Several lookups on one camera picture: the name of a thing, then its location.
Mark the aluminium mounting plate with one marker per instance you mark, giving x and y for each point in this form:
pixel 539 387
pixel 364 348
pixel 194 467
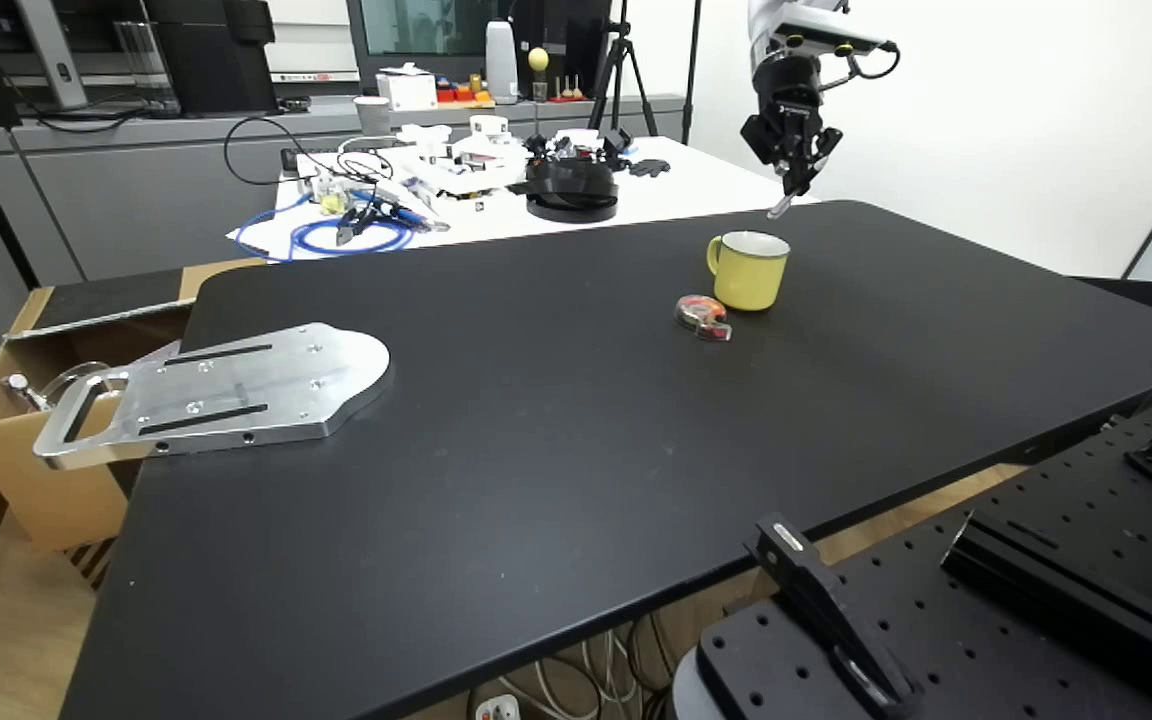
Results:
pixel 236 392

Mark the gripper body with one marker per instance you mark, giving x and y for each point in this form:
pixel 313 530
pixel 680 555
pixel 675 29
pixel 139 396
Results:
pixel 786 95

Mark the black rail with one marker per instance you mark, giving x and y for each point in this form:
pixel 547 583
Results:
pixel 1086 580

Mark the white power strip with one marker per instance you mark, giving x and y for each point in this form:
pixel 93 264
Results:
pixel 498 709

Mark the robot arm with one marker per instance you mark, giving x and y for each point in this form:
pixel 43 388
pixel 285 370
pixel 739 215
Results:
pixel 774 18

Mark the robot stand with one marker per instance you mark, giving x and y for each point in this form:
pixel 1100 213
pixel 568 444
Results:
pixel 1056 590

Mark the white carton box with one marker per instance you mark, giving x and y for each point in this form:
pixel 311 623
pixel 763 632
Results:
pixel 406 90

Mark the black round reel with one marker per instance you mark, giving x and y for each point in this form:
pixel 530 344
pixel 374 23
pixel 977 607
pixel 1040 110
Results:
pixel 572 186

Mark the white paper cup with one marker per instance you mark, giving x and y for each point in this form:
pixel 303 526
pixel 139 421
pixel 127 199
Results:
pixel 373 115

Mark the black pliers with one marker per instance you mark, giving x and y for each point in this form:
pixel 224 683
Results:
pixel 361 220

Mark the yellow mug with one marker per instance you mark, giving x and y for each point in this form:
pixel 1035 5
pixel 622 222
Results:
pixel 748 272

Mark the cardboard box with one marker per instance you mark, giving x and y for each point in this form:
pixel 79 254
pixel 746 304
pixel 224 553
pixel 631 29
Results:
pixel 46 480

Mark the small tape dispenser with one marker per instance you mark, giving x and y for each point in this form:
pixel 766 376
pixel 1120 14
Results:
pixel 702 316

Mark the yellow ball on stick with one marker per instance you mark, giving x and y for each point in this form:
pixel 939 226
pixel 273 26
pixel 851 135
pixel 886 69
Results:
pixel 538 60

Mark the white table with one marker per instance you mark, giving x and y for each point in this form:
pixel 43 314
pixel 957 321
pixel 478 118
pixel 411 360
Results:
pixel 696 180

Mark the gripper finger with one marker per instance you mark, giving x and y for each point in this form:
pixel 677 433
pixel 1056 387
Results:
pixel 764 138
pixel 820 150

